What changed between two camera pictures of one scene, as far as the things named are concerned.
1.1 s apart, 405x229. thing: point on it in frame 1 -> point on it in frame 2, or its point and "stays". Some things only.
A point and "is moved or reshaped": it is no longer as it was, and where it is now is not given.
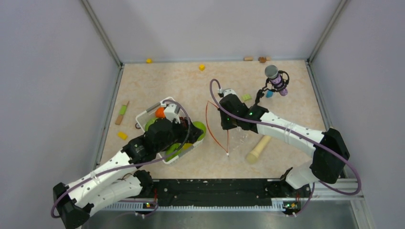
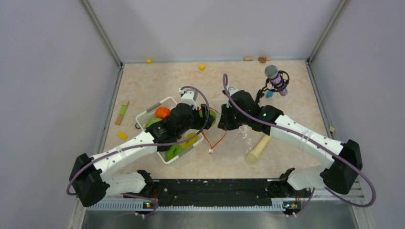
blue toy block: [269, 94] stays
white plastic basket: [151, 113] stays
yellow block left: [122, 135] stays
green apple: [199, 125] is moved or reshaped
